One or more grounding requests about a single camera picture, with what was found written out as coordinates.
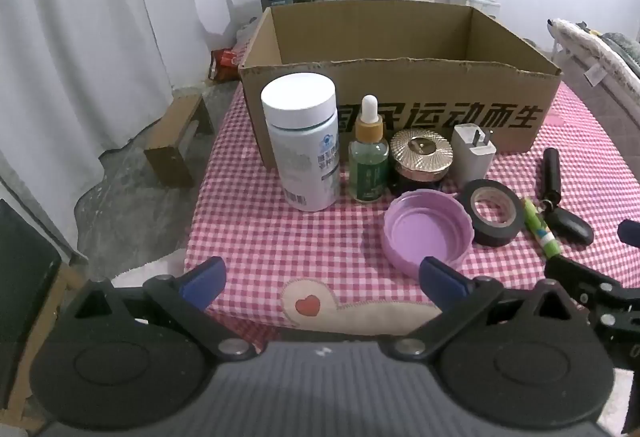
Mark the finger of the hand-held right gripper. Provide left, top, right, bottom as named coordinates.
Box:
left=544, top=257, right=640, bottom=368
left=617, top=219, right=640, bottom=248

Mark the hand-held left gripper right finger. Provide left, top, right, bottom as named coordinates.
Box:
left=390, top=257, right=583, bottom=362

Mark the black electrical tape roll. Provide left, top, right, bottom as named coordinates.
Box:
left=457, top=179, right=526, bottom=248

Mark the purple plastic lid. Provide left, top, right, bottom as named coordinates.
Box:
left=382, top=191, right=475, bottom=279

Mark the gold-lid cream jar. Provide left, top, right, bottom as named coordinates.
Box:
left=389, top=128, right=454, bottom=198

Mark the red snack bag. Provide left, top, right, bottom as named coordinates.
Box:
left=209, top=48, right=242, bottom=82

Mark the dark cushioned chair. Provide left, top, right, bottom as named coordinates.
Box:
left=0, top=199, right=83, bottom=433

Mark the pink checked tablecloth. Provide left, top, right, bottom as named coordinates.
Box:
left=182, top=37, right=640, bottom=353

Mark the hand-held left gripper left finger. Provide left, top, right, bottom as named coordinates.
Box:
left=64, top=257, right=258, bottom=362

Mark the grey pillow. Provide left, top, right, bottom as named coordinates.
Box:
left=600, top=32, right=640, bottom=70

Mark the green glue stick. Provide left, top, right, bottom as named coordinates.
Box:
left=522, top=198, right=562, bottom=260

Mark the white fluffy rug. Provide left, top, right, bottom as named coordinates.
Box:
left=112, top=254, right=187, bottom=285

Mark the green dropper bottle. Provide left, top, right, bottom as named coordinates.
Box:
left=348, top=95, right=390, bottom=204

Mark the black key fob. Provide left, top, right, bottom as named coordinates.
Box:
left=542, top=208, right=595, bottom=246

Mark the white water dispenser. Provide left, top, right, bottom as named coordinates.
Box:
left=435, top=0, right=502, bottom=20

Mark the white curtain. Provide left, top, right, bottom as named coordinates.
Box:
left=0, top=0, right=223, bottom=263

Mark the wooden stool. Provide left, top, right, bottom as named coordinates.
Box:
left=144, top=93, right=216, bottom=188

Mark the black cylinder keychain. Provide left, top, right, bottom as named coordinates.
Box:
left=537, top=148, right=561, bottom=212

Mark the white pill bottle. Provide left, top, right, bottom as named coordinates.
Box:
left=261, top=73, right=341, bottom=212

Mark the brown cardboard box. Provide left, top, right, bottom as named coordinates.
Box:
left=239, top=0, right=564, bottom=170

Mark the white charger plug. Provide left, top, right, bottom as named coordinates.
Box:
left=452, top=123, right=497, bottom=188

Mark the white plastic bag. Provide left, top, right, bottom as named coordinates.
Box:
left=235, top=14, right=263, bottom=42

